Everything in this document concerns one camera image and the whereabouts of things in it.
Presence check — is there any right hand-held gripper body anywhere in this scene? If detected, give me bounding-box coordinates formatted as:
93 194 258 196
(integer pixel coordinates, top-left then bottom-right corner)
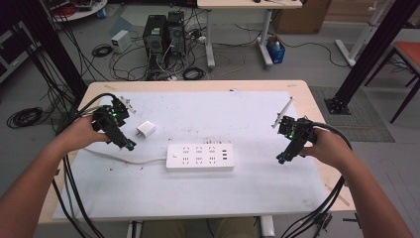
271 96 319 154

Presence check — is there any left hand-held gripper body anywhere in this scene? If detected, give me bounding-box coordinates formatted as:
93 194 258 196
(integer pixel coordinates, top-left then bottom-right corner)
91 95 137 144

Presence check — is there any person's left hand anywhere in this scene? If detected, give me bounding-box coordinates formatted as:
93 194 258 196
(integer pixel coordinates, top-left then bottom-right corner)
59 115 112 154

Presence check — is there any person's right hand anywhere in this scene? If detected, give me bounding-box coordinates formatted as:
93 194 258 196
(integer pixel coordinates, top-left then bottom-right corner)
299 127 353 171

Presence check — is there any white charger plug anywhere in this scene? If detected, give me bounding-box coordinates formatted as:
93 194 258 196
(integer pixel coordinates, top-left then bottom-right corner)
135 120 157 140

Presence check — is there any grey floor mat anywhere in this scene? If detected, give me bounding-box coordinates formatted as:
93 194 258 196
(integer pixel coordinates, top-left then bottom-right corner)
308 85 396 144

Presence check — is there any white power strip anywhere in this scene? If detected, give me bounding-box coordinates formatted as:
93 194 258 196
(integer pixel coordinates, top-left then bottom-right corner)
164 142 236 173

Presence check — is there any white table leg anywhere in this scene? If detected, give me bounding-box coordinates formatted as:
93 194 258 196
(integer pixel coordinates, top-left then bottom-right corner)
260 215 276 238
126 219 144 238

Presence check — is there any white box device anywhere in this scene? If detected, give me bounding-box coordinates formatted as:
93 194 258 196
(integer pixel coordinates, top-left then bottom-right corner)
110 29 133 55

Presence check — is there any blue bin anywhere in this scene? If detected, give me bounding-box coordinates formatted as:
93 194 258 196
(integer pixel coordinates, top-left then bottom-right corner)
264 35 287 64

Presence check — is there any white table mat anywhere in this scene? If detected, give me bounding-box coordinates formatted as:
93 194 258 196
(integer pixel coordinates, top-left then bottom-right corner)
52 90 329 221

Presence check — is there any large black computer tower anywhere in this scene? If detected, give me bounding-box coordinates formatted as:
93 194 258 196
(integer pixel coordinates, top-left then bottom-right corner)
142 14 170 68

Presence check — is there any black metal pillar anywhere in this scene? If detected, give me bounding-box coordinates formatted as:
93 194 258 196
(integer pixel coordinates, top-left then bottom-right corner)
324 0 420 116
12 0 89 102

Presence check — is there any small black computer tower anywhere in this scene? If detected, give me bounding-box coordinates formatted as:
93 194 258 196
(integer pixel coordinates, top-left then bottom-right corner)
166 10 187 58

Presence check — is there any cardboard box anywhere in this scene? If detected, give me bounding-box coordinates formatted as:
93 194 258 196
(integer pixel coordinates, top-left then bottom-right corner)
271 0 333 35

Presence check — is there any white metal stand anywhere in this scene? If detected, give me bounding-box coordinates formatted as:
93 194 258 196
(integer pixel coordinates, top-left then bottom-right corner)
334 0 398 68

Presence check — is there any round white table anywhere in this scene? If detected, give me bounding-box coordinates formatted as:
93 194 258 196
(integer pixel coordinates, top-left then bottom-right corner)
42 0 109 23

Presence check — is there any white-legged wooden desk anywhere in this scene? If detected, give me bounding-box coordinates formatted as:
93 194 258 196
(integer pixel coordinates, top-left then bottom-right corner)
196 0 304 70

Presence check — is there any red-topped stool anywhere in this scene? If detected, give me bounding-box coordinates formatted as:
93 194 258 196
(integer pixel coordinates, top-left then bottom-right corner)
364 41 420 125

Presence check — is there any white power strip cable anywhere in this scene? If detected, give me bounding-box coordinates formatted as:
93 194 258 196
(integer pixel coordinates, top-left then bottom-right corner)
81 148 168 166

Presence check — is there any black right gripper cable bundle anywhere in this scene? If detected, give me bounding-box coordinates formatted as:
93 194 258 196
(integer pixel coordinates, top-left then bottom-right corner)
280 121 354 238

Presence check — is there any black gripper cable bundle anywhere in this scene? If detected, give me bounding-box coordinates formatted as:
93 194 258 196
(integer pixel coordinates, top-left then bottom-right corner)
51 92 119 238
280 121 354 238

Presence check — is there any coiled black cable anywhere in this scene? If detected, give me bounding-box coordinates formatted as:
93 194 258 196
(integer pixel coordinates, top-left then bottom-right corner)
91 43 114 59
6 106 45 130
181 66 207 81

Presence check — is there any black left gripper cable bundle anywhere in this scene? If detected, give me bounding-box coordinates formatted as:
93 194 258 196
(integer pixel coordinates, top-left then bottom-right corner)
51 92 119 238

